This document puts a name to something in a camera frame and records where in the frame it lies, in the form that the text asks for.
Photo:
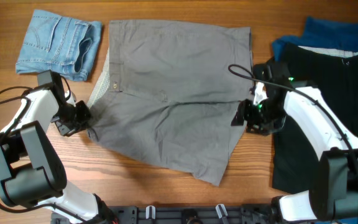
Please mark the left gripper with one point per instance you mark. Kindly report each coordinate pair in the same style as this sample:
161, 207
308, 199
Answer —
86, 117

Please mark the folded light blue jeans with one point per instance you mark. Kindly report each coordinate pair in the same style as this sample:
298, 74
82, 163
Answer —
64, 45

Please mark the black garment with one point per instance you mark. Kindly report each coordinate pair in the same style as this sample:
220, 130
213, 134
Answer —
295, 161

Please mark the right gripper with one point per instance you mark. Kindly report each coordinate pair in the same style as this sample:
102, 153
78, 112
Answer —
244, 112

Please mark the blue shirt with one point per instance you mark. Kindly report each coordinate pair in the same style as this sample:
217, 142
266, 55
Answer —
320, 33

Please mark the grey shorts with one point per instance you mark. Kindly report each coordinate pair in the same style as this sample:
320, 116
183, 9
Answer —
168, 98

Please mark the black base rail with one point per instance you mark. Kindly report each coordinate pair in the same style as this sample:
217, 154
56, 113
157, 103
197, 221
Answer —
244, 214

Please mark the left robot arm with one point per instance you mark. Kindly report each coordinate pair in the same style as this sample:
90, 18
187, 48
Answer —
32, 176

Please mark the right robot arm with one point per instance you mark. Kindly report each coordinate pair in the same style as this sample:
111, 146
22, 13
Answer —
277, 96

